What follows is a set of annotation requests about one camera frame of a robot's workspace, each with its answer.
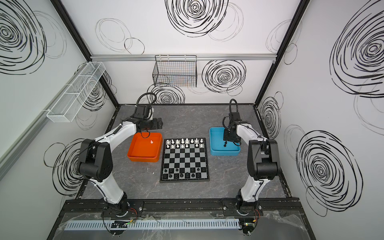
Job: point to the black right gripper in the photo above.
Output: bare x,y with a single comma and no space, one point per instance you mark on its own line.
227,137

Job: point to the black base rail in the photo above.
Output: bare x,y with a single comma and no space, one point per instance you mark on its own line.
142,208

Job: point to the white slotted cable duct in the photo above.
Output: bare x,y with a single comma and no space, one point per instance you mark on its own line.
115,225

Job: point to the black vertical frame post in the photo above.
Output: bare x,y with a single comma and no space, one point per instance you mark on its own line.
66,19

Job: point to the blue plastic tray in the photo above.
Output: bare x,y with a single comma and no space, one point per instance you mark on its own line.
219,147

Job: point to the white mesh shelf basket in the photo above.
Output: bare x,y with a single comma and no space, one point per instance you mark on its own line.
76,93

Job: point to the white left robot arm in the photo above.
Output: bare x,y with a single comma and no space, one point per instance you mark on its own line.
95,162

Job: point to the black right frame post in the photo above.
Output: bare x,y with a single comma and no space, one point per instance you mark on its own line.
282,49

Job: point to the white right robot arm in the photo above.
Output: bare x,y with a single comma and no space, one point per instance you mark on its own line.
263,161

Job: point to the black and white chessboard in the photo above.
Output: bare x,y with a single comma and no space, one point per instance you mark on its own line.
185,162

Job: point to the black wire basket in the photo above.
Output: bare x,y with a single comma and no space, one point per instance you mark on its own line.
176,73

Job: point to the orange plastic tray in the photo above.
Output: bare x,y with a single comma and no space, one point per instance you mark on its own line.
141,149

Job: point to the aluminium wall rail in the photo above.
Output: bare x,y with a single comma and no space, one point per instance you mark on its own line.
183,57

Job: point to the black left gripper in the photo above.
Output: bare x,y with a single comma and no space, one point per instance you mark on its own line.
157,123

